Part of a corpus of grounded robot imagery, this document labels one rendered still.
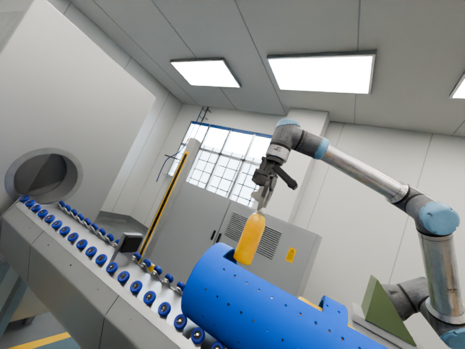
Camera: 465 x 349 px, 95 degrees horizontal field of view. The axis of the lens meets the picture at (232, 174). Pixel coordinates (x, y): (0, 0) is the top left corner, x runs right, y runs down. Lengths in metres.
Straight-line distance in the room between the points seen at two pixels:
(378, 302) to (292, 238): 1.11
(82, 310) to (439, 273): 1.48
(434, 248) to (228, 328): 0.89
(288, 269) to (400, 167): 2.31
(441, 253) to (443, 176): 2.76
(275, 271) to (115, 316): 1.75
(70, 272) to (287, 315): 0.90
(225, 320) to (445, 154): 3.73
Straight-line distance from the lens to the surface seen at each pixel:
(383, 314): 1.55
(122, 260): 1.18
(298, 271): 2.42
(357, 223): 3.66
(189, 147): 1.46
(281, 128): 0.87
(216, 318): 0.78
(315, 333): 0.73
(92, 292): 1.11
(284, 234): 2.44
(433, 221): 1.15
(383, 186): 1.19
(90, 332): 1.16
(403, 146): 4.04
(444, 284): 1.37
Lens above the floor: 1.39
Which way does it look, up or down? 7 degrees up
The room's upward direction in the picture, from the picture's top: 23 degrees clockwise
